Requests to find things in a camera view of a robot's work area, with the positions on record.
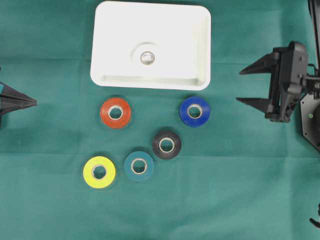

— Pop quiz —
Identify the blue tape roll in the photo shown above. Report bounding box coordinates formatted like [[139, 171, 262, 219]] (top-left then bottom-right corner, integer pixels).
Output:
[[179, 96, 211, 128]]

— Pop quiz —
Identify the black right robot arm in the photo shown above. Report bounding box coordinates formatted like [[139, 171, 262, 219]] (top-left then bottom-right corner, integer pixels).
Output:
[[237, 41, 320, 123]]

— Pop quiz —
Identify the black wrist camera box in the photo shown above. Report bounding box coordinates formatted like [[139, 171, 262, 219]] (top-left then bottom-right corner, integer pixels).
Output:
[[279, 41, 308, 96]]

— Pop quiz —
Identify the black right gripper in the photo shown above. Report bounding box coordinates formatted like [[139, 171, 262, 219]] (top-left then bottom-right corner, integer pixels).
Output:
[[236, 47, 307, 123]]

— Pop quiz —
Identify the teal tape roll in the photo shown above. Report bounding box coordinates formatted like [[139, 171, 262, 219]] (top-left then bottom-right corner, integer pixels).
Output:
[[124, 151, 155, 182]]

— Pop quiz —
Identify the white tape roll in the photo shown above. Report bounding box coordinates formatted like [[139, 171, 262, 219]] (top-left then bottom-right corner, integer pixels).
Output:
[[132, 42, 159, 67]]

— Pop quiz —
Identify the black cable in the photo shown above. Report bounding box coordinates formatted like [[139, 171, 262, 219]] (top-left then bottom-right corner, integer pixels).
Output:
[[306, 0, 320, 71]]

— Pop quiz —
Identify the black tape roll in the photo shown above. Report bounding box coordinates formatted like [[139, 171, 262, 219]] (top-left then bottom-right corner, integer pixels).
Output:
[[152, 130, 182, 160]]

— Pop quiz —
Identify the white plastic tray case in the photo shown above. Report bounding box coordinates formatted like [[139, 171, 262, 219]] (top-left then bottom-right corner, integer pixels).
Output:
[[90, 0, 211, 91]]

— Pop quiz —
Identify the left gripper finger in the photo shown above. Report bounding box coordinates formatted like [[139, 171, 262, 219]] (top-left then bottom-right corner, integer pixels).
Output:
[[0, 82, 37, 104], [0, 99, 37, 117]]

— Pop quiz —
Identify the yellow tape roll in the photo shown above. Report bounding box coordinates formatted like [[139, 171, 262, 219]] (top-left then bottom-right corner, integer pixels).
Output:
[[83, 156, 116, 189]]

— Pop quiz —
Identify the red tape roll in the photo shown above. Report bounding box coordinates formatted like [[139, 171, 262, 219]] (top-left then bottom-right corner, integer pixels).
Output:
[[100, 97, 132, 129]]

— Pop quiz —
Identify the black clip at edge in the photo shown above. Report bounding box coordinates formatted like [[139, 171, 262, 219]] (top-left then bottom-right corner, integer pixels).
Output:
[[309, 203, 320, 229]]

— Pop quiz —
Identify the green table cloth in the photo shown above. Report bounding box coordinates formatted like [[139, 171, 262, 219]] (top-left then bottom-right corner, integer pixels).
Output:
[[0, 0, 320, 240]]

